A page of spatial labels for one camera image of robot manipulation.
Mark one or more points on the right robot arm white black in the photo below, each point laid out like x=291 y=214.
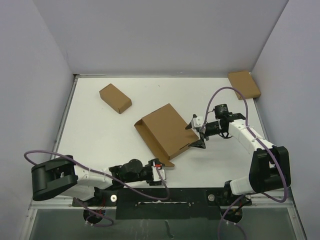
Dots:
x=270 y=165

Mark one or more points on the large cardboard box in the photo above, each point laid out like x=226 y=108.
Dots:
x=164 y=133

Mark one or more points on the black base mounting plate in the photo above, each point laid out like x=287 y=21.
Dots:
x=159 y=204

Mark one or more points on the small closed cardboard box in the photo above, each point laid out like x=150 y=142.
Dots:
x=115 y=98

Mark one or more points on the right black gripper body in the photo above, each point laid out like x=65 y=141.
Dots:
x=212 y=129

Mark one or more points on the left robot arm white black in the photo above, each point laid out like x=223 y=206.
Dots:
x=61 y=176

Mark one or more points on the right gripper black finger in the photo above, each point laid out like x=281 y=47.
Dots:
x=198 y=144
x=193 y=123

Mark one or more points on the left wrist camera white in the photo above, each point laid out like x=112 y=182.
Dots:
x=158 y=173

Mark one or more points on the aluminium frame rail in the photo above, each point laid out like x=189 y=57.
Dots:
x=265 y=219

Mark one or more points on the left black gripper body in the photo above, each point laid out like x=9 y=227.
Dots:
x=147 y=168

